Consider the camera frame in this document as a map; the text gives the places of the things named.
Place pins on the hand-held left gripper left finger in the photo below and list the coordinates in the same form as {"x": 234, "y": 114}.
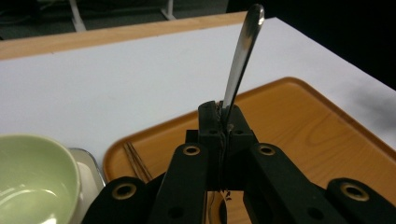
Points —
{"x": 211, "y": 137}

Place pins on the white table cover sheet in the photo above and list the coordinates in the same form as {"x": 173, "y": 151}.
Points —
{"x": 124, "y": 93}

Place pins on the brown wooden chopstick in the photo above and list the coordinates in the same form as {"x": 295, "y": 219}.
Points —
{"x": 140, "y": 161}
{"x": 134, "y": 161}

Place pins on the metal spoon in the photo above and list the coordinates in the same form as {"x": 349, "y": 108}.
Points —
{"x": 244, "y": 53}

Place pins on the wooden serving tray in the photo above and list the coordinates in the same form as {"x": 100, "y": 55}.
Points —
{"x": 311, "y": 137}

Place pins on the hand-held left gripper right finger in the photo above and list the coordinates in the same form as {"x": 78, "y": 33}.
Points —
{"x": 238, "y": 137}

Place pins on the white square plate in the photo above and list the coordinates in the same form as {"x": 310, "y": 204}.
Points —
{"x": 90, "y": 177}

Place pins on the white metal table frame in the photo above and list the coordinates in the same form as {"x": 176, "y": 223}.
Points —
{"x": 76, "y": 18}

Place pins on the green ceramic bowl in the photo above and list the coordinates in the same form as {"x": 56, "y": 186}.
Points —
{"x": 34, "y": 180}

